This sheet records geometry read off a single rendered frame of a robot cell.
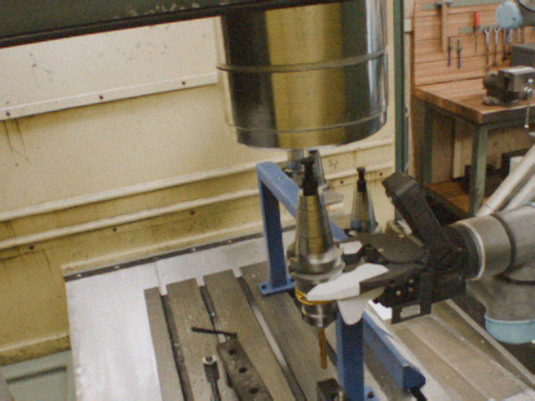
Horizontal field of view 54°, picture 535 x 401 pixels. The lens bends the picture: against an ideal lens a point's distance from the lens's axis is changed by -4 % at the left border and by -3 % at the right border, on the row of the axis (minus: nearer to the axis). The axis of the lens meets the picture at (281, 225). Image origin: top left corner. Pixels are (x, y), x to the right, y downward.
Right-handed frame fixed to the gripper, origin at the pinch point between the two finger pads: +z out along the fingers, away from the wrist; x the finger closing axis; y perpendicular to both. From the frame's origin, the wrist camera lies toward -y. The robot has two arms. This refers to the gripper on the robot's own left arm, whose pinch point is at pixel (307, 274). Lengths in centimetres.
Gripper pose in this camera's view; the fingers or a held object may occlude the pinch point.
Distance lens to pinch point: 59.8
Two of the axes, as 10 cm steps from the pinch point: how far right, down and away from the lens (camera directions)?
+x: -3.0, -3.9, 8.7
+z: -9.5, 2.1, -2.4
